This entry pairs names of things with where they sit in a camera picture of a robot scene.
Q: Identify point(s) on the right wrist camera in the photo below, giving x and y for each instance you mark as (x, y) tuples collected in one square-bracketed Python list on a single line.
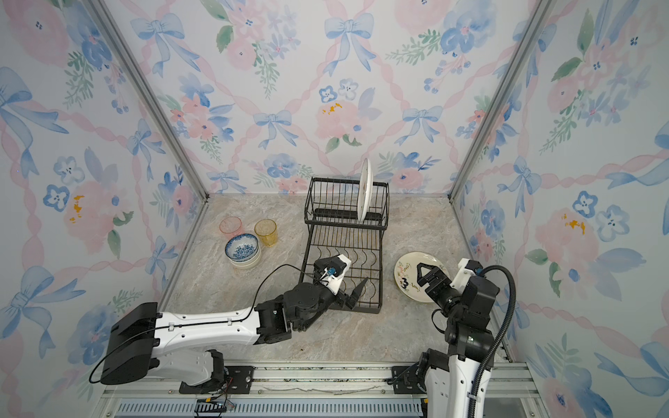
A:
[(467, 268)]

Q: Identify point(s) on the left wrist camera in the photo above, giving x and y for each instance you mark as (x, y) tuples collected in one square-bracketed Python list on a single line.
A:
[(330, 271)]

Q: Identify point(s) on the black wire dish rack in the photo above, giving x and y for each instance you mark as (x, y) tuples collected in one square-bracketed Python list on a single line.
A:
[(342, 220)]

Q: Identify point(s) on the white blue floral bowl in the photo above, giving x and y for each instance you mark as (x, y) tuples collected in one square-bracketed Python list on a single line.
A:
[(242, 247)]

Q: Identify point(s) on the yellow glass cup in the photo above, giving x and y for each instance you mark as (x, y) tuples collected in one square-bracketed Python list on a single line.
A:
[(266, 231)]

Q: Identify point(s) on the cream plate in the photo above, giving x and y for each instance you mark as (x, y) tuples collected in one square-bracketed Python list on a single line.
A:
[(406, 274)]

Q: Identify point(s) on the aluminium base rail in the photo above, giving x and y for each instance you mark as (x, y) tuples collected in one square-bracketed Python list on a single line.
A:
[(286, 389)]

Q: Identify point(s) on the white floral plate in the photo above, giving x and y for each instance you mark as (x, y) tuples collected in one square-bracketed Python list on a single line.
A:
[(365, 190)]

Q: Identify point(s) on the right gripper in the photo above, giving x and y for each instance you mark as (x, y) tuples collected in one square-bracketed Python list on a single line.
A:
[(442, 280)]

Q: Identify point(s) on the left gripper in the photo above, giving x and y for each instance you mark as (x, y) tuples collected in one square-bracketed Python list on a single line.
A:
[(340, 299)]

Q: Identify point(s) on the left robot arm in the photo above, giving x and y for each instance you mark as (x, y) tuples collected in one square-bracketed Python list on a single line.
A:
[(182, 347)]

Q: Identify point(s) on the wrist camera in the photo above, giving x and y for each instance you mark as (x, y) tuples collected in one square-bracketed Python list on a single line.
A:
[(330, 271), (467, 268)]

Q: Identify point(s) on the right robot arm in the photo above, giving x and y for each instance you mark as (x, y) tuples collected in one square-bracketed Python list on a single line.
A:
[(456, 381)]

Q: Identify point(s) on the pink glass cup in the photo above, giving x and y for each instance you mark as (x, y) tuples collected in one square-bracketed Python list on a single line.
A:
[(231, 227)]

